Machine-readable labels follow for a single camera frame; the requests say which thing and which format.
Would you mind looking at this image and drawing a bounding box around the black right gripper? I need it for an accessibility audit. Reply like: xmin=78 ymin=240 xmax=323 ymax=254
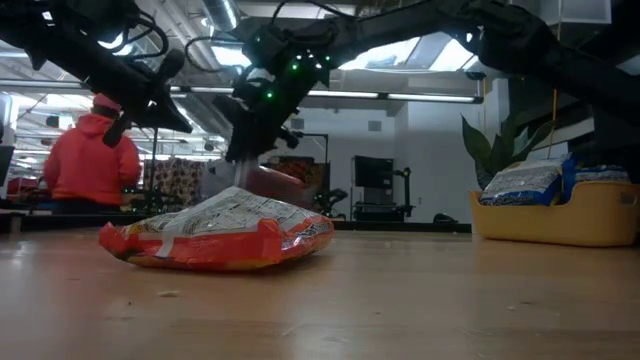
xmin=213 ymin=24 xmax=334 ymax=162

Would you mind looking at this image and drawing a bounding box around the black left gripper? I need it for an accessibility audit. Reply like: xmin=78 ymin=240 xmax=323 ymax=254
xmin=74 ymin=44 xmax=195 ymax=149

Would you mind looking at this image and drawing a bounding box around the blue noodle pack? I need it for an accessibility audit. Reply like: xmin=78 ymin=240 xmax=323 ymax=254
xmin=478 ymin=155 xmax=572 ymax=207
xmin=562 ymin=163 xmax=632 ymax=185

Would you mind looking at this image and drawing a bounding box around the smoky grey transparent bin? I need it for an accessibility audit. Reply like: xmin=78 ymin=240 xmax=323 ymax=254
xmin=202 ymin=159 xmax=324 ymax=214

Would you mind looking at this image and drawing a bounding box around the person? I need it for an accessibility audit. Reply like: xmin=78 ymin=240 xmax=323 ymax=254
xmin=42 ymin=92 xmax=144 ymax=217

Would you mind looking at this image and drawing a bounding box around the patterned box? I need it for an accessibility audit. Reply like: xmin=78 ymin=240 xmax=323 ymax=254
xmin=143 ymin=157 xmax=214 ymax=214

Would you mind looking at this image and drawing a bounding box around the black background robot rig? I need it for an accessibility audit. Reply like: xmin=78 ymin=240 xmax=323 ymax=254
xmin=292 ymin=130 xmax=351 ymax=221

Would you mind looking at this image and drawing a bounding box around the black monitor on stand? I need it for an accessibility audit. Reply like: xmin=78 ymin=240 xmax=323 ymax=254
xmin=351 ymin=154 xmax=417 ymax=223

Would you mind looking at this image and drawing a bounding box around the ceiling light strip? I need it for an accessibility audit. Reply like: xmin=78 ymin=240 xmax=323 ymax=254
xmin=169 ymin=85 xmax=485 ymax=105

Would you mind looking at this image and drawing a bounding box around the potted plant white pot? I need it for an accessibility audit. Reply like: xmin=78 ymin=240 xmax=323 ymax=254
xmin=459 ymin=110 xmax=557 ymax=192

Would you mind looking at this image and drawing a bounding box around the yellow plastic bin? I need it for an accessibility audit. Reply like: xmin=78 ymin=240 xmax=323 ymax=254
xmin=468 ymin=179 xmax=640 ymax=249

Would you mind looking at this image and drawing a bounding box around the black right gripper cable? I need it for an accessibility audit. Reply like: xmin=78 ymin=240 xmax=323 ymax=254
xmin=183 ymin=33 xmax=251 ymax=75

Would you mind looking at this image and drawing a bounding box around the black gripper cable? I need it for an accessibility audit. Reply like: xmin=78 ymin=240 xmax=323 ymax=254
xmin=117 ymin=8 xmax=171 ymax=62
xmin=183 ymin=33 xmax=251 ymax=75

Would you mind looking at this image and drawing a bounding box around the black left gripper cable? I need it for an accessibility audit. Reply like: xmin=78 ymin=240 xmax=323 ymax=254
xmin=117 ymin=8 xmax=171 ymax=62

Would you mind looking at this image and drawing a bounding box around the silver ventilation duct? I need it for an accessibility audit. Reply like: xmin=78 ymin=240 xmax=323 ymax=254
xmin=199 ymin=0 xmax=242 ymax=32

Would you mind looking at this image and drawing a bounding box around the yellow hanging cord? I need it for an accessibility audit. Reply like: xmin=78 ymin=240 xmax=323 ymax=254
xmin=549 ymin=84 xmax=559 ymax=161

